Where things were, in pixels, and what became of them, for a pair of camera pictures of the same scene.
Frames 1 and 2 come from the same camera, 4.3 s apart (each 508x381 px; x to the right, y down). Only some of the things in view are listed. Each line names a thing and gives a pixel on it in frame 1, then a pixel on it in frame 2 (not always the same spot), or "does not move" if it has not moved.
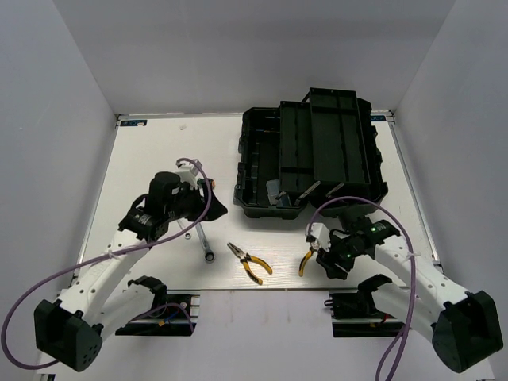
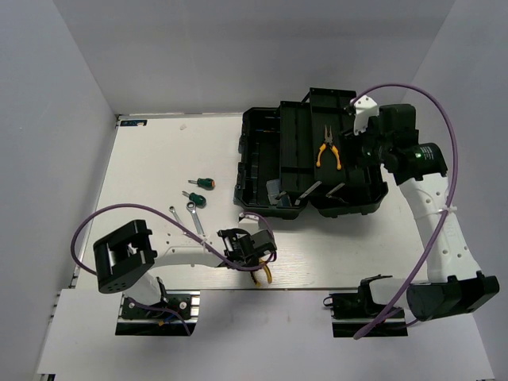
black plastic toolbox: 295,158 does not move
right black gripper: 328,259 -> 363,161
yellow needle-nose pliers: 306,256 -> 329,142
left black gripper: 201,205 -> 253,263
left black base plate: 175,317 does not move
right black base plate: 354,315 does not move
